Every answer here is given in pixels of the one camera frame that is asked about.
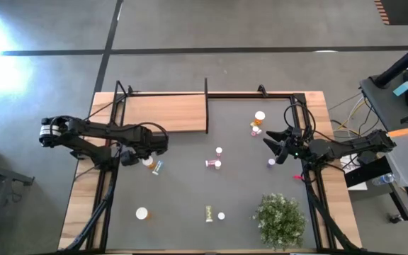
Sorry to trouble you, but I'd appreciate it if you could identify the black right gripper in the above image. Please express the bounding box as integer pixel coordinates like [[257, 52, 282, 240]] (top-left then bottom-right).
[[263, 127, 313, 165]]

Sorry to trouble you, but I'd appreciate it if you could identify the orange pill bottle white cap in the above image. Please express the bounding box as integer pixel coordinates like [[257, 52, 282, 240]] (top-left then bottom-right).
[[141, 156, 157, 171], [135, 206, 152, 221], [253, 110, 266, 127]]

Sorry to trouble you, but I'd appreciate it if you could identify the wooden shelf board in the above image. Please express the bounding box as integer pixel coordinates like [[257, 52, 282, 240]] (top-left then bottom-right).
[[123, 93, 208, 134]]

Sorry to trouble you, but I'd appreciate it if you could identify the grey table mat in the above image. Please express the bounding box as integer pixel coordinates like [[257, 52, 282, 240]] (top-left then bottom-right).
[[105, 98, 318, 251]]

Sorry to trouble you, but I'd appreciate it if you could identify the bushy artificial green plant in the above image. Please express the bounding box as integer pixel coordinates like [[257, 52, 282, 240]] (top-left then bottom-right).
[[252, 193, 308, 251]]

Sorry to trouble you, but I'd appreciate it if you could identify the white paper sheet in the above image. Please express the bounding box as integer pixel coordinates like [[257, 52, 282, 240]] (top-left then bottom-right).
[[339, 154, 368, 192]]

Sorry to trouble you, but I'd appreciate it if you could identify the black metal stand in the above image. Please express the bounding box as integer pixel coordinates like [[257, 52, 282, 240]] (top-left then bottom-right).
[[344, 155, 408, 222]]

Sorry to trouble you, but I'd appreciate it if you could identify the clear water bottle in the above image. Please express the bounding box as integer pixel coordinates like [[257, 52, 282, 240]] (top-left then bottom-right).
[[371, 172, 396, 187]]

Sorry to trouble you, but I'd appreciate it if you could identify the grey utility table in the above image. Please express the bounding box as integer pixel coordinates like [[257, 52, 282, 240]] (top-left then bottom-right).
[[358, 65, 408, 132]]

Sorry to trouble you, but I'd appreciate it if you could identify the light blue card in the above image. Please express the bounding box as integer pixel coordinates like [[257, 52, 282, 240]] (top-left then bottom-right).
[[392, 81, 408, 97]]

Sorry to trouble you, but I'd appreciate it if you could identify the black caster wheel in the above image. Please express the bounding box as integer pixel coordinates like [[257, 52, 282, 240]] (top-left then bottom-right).
[[389, 212, 406, 225]]

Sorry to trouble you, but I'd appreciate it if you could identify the thick black pole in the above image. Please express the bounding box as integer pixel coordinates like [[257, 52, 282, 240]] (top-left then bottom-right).
[[373, 34, 408, 89]]

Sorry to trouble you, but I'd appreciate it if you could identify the black floor mat striped edge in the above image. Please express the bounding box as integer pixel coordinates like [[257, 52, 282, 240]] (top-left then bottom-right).
[[373, 0, 408, 26]]

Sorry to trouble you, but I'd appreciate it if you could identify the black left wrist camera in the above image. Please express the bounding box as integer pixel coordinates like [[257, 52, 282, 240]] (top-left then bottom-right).
[[120, 149, 141, 167]]

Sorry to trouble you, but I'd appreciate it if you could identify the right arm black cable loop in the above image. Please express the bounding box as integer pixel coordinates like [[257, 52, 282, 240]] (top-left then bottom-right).
[[283, 102, 317, 142]]

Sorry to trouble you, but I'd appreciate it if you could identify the black clamp bracket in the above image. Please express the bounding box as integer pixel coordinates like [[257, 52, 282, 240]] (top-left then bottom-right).
[[69, 148, 86, 161]]

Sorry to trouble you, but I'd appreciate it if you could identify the yellow cable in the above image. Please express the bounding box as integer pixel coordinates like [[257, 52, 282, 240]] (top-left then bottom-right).
[[333, 96, 368, 137]]

